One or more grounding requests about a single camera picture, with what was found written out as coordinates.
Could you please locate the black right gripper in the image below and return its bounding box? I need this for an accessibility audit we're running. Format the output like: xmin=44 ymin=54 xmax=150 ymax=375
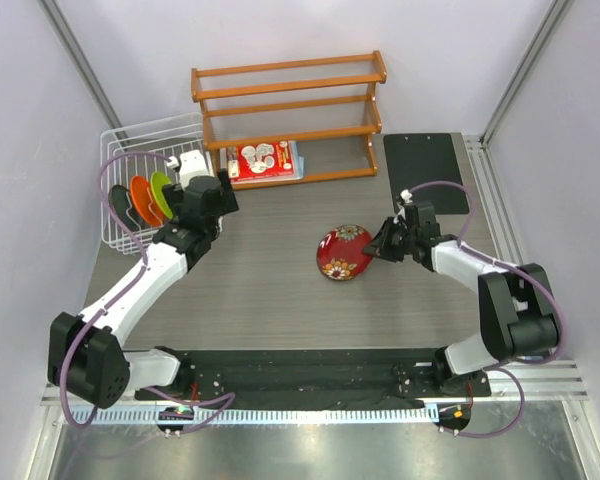
xmin=364 ymin=217 xmax=416 ymax=263

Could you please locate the red floral plate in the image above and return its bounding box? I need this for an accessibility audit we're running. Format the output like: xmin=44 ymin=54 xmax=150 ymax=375
xmin=316 ymin=224 xmax=372 ymax=281

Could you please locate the lime green plate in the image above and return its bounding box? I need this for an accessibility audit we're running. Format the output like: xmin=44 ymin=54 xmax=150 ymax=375
xmin=149 ymin=171 xmax=173 ymax=219

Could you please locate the orange plate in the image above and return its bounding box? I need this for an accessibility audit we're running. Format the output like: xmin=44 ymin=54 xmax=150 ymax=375
xmin=129 ymin=175 xmax=164 ymax=227

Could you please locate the teal plate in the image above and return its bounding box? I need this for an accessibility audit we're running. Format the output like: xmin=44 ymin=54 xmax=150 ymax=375
xmin=108 ymin=185 xmax=141 ymax=232

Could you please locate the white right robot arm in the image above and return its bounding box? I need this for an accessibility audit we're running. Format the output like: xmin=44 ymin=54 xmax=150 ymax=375
xmin=363 ymin=202 xmax=562 ymax=395

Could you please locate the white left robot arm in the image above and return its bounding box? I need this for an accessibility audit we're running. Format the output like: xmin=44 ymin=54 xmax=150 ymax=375
xmin=47 ymin=170 xmax=239 ymax=409

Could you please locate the orange wooden shelf rack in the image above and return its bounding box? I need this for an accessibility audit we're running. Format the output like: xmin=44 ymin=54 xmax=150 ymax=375
xmin=190 ymin=50 xmax=388 ymax=189

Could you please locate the red book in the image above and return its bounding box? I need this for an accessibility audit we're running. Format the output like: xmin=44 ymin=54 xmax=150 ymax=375
xmin=225 ymin=140 xmax=298 ymax=183

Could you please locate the black clipboard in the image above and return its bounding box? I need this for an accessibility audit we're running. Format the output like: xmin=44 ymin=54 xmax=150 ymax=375
xmin=383 ymin=133 xmax=469 ymax=215

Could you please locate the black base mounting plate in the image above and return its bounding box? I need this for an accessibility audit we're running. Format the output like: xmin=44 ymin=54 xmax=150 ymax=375
xmin=135 ymin=348 xmax=491 ymax=411

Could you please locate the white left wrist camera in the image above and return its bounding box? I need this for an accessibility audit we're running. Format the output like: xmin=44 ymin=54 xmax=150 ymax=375
xmin=166 ymin=150 xmax=211 ymax=187

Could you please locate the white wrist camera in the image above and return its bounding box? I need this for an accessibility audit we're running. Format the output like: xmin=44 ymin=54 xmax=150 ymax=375
xmin=396 ymin=189 xmax=413 ymax=206
xmin=166 ymin=150 xmax=211 ymax=187

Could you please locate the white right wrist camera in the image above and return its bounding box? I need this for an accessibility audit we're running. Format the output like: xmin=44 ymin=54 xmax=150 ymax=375
xmin=396 ymin=189 xmax=413 ymax=206

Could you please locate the white wire dish rack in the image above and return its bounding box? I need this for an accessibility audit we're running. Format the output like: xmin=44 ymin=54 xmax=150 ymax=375
xmin=100 ymin=112 xmax=215 ymax=255

